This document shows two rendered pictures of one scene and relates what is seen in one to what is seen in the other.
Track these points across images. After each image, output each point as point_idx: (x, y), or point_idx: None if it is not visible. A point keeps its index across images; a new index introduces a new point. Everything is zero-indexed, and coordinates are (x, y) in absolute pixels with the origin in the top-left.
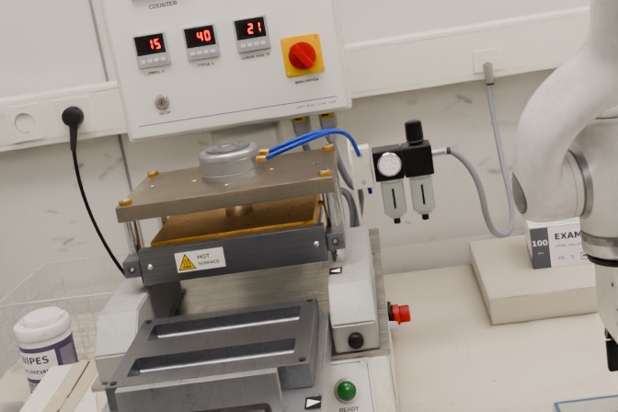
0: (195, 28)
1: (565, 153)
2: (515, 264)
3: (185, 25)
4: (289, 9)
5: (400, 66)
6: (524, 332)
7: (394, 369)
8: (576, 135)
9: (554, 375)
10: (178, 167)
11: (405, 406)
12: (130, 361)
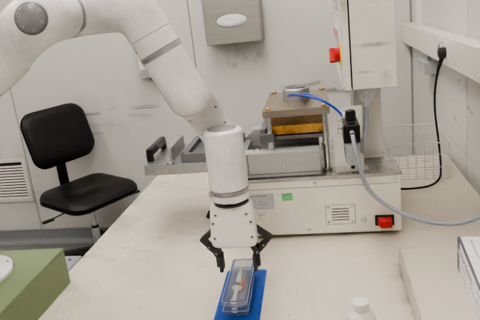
0: (334, 28)
1: (196, 131)
2: None
3: (336, 25)
4: (338, 28)
5: None
6: (384, 276)
7: (347, 236)
8: (190, 124)
9: (318, 280)
10: (476, 100)
11: (303, 239)
12: None
